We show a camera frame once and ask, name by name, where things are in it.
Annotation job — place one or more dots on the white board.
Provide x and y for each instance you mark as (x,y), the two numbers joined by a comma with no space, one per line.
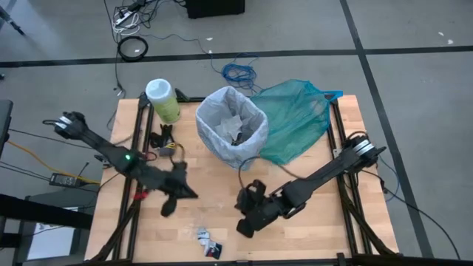
(51,242)

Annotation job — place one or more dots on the dark gloves with yellow trim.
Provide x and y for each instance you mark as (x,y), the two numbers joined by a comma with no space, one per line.
(162,134)

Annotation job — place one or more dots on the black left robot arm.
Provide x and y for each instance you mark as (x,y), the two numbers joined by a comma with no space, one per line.
(99,142)

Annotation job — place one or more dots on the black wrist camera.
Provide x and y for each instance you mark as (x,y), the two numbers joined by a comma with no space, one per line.
(245,229)
(168,207)

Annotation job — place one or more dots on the red black wrapper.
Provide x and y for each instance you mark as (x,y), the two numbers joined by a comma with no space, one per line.
(213,250)

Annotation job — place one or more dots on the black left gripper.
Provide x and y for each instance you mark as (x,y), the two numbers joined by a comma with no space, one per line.
(162,179)

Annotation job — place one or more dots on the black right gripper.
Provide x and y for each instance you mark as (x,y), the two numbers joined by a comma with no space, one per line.
(273,208)

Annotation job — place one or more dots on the silver wrapper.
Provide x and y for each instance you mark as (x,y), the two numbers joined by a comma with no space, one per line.
(202,234)

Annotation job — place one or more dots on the black aluminium frame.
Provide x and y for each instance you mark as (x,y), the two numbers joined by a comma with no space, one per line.
(406,261)

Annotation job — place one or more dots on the black desk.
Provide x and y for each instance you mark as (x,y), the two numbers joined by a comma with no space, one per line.
(37,212)

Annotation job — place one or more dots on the black tripod leg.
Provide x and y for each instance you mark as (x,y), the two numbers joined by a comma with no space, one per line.
(15,26)

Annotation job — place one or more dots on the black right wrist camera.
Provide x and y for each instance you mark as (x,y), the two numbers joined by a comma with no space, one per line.
(245,229)

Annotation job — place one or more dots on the green plastic trash bag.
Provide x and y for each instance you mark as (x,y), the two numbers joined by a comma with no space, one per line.
(295,118)

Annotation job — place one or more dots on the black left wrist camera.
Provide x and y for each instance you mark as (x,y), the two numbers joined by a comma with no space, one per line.
(168,207)

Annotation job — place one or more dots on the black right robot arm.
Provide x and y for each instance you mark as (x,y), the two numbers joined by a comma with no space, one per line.
(325,173)

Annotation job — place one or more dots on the black box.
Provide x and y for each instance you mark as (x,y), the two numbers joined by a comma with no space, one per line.
(214,8)

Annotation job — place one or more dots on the green wipes canister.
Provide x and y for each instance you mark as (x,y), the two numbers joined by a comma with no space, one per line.
(164,105)

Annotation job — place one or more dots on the black power adapter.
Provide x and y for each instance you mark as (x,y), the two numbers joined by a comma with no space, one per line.
(63,180)

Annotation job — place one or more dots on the grey trash bag liner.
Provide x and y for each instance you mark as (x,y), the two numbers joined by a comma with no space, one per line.
(208,125)

